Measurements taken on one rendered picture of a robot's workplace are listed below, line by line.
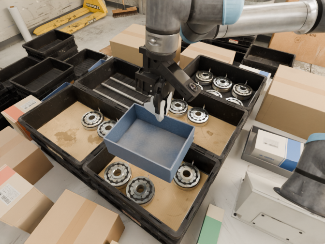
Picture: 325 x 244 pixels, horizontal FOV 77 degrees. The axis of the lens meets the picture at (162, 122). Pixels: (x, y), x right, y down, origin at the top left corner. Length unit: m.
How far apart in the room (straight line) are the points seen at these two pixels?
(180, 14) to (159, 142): 0.34
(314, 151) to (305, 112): 0.44
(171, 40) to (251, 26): 0.25
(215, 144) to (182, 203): 0.30
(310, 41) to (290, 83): 2.22
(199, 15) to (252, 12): 0.21
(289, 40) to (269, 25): 2.80
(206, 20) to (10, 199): 0.76
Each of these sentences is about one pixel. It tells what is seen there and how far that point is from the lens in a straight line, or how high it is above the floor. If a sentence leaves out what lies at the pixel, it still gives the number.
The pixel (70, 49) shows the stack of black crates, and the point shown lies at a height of 0.49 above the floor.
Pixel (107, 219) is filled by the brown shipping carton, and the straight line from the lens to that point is 0.76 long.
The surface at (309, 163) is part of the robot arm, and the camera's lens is 0.78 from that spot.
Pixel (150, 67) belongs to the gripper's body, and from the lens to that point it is 0.52.
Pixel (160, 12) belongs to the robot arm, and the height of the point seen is 1.41.
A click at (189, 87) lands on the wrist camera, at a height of 1.26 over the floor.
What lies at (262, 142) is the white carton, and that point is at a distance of 1.06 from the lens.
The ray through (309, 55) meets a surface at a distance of 3.50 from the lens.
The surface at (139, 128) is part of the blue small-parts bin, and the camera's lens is 0.64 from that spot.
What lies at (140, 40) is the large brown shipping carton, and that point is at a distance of 1.48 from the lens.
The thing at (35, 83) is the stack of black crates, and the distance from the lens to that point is 2.05.
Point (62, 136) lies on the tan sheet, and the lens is 1.03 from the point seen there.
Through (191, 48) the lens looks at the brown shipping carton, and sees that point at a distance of 1.47.
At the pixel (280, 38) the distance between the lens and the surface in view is 3.45.
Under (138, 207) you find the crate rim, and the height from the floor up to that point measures 0.93.
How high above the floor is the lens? 1.57
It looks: 49 degrees down
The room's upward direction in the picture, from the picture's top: straight up
